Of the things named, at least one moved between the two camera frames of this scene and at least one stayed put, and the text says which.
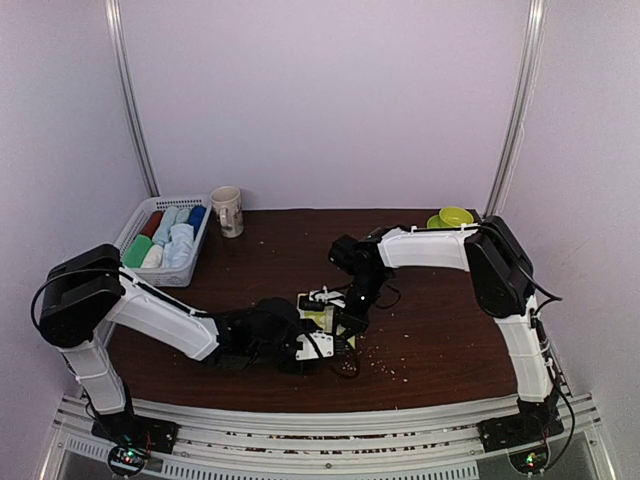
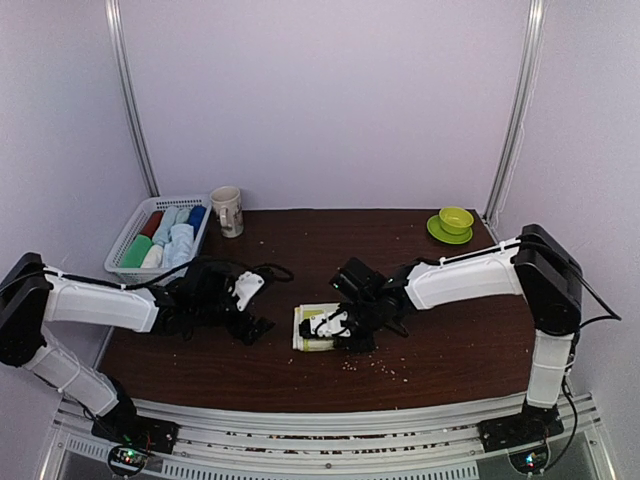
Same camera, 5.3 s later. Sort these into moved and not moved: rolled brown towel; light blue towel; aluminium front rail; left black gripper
Moved: left black gripper
Not moved: aluminium front rail; light blue towel; rolled brown towel
